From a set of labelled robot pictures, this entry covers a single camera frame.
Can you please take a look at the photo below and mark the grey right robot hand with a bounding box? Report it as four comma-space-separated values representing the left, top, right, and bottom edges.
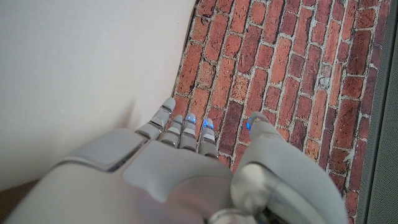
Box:
2, 97, 349, 224

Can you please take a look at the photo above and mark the red brick print backdrop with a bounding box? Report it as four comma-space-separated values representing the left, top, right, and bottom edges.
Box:
170, 0, 393, 224

